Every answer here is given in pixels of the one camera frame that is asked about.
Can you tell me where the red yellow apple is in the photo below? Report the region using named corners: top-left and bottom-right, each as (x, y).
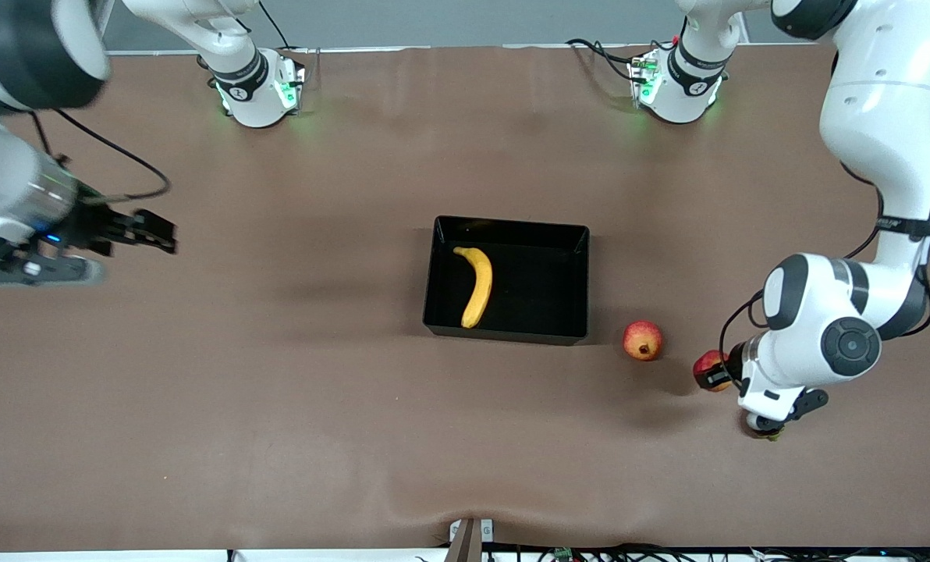
top-left (693, 350), bottom-right (733, 393)

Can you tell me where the black base cable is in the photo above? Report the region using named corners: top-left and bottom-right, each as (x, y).
top-left (258, 0), bottom-right (296, 52)
top-left (566, 37), bottom-right (657, 80)

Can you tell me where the dark purple mangosteen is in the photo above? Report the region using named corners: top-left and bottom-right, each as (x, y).
top-left (740, 411), bottom-right (783, 443)

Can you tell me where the yellow banana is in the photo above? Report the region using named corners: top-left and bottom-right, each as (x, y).
top-left (453, 246), bottom-right (494, 329)

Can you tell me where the red yellow pomegranate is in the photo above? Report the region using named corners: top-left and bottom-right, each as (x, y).
top-left (623, 320), bottom-right (663, 361)

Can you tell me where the black rectangular plastic box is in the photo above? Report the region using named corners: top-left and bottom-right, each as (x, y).
top-left (422, 215), bottom-right (591, 347)

